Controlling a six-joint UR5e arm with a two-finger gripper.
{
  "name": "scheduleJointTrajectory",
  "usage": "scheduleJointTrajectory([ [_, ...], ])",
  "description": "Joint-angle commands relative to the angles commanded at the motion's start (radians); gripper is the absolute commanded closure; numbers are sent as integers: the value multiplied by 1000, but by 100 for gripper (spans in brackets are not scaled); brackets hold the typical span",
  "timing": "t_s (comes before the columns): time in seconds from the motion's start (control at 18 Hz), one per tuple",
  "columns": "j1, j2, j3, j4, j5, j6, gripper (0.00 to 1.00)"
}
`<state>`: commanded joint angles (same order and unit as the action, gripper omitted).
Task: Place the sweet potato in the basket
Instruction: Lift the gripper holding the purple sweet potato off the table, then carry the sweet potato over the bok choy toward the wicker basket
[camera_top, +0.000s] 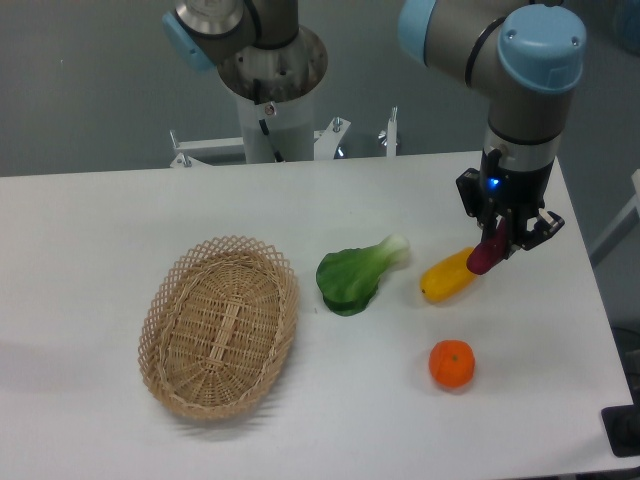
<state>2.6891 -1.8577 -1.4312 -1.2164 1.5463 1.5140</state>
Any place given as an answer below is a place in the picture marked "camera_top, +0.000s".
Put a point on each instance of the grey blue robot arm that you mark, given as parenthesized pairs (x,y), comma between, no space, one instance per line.
(526,57)

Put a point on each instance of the woven wicker basket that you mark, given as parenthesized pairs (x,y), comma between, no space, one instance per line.
(219,328)

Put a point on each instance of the orange tangerine toy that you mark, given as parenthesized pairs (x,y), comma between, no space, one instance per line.
(452,363)

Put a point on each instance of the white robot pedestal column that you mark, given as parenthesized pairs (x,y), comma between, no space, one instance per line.
(291,122)

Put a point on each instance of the purple sweet potato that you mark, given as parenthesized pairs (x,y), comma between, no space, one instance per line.
(489,252)

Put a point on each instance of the yellow toy vegetable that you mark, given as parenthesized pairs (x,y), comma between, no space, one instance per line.
(448,277)

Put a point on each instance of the black device at table edge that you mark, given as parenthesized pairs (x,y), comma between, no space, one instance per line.
(622,428)

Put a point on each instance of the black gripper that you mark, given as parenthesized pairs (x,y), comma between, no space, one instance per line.
(495,192)

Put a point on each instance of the white metal base frame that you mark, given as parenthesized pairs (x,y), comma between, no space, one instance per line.
(320,142)

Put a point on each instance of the white frame at right edge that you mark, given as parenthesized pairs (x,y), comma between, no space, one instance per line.
(618,228)

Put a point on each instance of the green bok choy toy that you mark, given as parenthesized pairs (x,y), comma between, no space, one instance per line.
(349,279)

